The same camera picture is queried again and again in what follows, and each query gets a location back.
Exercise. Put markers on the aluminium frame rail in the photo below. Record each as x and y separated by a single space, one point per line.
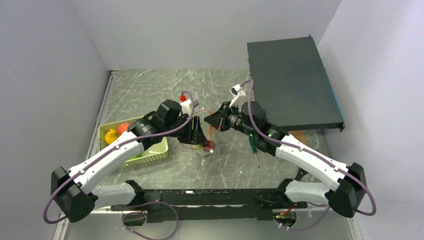
62 226

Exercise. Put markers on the yellow toy fruit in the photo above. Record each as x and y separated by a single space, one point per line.
111 135

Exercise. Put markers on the wooden board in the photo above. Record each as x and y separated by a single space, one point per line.
311 138

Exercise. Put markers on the clear zip top bag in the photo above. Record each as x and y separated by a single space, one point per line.
199 135

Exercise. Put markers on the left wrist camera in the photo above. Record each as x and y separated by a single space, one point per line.
186 104

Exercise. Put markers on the dark red toy fruit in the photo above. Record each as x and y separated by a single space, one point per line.
212 145

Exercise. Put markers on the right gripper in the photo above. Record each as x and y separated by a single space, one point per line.
226 110

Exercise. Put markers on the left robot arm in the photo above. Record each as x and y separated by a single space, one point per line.
77 191

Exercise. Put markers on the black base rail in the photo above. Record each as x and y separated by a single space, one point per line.
211 204

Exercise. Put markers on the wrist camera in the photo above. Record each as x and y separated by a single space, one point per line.
186 104
239 96

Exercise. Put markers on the green handled screwdriver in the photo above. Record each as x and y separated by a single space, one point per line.
254 148

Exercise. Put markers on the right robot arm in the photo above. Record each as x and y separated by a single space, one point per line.
342 187

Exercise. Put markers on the green plastic basket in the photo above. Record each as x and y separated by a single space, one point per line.
149 157

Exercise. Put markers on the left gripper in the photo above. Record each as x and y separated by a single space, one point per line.
196 136

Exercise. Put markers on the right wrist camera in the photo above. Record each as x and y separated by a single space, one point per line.
239 96

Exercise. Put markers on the red toy tomato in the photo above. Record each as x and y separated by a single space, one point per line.
123 127

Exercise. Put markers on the black pliers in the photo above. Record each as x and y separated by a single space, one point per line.
300 174

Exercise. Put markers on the dark green metal case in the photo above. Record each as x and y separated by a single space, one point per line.
292 85

